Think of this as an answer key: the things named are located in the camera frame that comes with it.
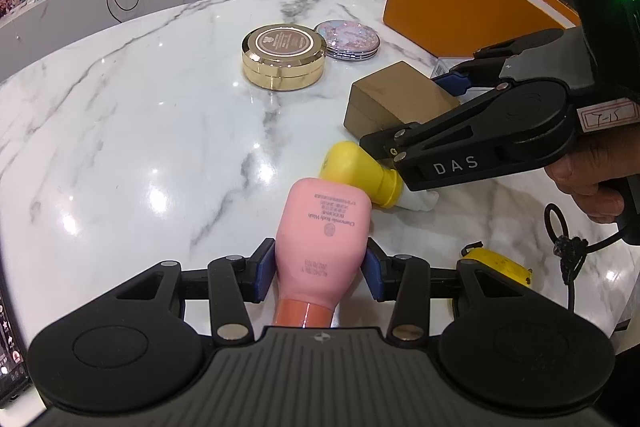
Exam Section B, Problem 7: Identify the glittery round tin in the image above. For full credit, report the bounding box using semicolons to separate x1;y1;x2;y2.
314;19;382;60

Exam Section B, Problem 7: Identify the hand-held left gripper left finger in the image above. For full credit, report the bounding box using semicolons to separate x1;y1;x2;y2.
102;238;277;348

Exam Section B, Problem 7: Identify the brown cardboard box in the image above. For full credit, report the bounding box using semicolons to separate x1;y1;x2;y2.
343;61;462;144

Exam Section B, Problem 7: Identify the person's right hand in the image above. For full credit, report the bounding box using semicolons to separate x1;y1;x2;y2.
545;122;640;224

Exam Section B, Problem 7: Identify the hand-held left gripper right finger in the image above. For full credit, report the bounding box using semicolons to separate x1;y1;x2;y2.
362;237;538;346

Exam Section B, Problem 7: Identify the smartphone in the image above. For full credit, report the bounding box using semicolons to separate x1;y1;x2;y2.
0;277;32;400

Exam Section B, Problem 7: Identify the gold round tin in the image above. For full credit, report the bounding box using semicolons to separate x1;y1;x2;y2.
241;24;329;92

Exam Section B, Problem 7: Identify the pink bottle orange cap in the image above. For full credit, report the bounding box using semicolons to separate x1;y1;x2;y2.
271;177;374;329

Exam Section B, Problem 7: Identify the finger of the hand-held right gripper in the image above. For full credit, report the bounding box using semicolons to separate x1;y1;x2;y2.
360;88;502;168
432;29;567;98

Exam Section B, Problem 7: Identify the yellow bottle white cap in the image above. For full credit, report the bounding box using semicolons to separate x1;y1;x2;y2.
320;141;441;212

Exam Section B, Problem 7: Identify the yellow tape measure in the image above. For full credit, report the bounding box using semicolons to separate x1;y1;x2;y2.
459;247;532;291

